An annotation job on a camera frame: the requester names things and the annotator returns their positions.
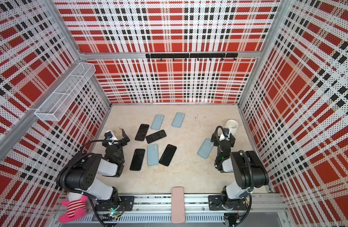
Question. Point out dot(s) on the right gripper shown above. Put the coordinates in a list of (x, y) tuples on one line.
[(224, 141)]

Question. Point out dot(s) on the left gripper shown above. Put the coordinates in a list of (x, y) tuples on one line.
[(117, 143)]

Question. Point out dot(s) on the blue case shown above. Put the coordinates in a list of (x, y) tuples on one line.
[(157, 122), (178, 119), (205, 148), (152, 155)]

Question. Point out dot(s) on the purple black phone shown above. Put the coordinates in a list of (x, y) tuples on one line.
[(142, 132)]

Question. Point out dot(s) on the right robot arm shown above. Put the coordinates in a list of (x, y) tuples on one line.
[(248, 170)]

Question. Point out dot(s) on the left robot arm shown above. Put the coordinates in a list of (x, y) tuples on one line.
[(78, 176)]

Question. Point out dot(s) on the black phone lower left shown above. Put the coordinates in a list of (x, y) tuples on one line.
[(137, 160)]

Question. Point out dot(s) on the black phone centre horizontal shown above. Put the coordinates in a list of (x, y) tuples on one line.
[(155, 136)]

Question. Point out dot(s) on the black phone lower right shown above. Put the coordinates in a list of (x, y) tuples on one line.
[(167, 155)]

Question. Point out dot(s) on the white mug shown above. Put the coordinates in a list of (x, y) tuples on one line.
[(232, 125)]

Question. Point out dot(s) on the pink plush toy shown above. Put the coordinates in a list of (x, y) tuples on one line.
[(76, 207)]

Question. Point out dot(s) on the white wire basket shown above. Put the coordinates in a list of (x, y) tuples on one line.
[(57, 103)]

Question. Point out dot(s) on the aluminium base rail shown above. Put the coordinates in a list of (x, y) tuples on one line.
[(267, 209)]

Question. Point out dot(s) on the pink phone on rail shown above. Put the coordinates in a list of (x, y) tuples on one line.
[(177, 206)]

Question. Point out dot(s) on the black hook rail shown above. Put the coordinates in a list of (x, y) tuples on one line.
[(192, 55)]

